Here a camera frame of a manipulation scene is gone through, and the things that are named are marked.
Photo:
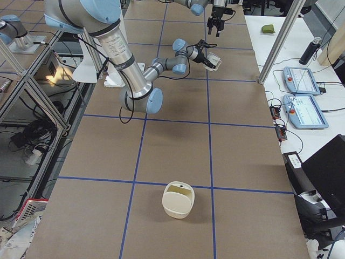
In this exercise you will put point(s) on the white HOME mug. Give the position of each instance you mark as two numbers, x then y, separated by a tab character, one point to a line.
215	59

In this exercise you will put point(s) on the green cloth pouch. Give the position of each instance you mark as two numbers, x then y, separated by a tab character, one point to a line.
268	29

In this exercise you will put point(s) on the blue teach pendant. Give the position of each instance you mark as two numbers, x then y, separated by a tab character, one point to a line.
303	112
300	80

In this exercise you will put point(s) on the cream white basket container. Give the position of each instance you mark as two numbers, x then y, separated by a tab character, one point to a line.
178	199

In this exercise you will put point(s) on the orange black cable hub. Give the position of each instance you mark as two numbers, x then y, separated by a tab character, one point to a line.
279	124

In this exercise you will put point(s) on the aluminium frame post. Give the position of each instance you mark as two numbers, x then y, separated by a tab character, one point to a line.
286	27

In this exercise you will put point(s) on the near blue teach pendant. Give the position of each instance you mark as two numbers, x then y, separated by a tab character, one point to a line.
303	112

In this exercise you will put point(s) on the second grey robot base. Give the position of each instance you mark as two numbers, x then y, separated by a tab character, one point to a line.
17	37

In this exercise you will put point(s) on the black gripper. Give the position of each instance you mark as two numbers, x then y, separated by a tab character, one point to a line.
217	13
201	58

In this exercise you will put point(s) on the black water bottle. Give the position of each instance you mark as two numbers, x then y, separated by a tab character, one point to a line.
311	49

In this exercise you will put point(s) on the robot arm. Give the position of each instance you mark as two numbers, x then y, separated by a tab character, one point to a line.
197	7
101	20

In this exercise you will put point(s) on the black Huawei monitor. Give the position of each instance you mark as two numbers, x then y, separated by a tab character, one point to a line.
325	170

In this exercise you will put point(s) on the black label printer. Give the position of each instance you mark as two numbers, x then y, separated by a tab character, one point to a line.
311	207

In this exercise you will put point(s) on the far blue teach pendant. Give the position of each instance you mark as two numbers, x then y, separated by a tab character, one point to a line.
300	80

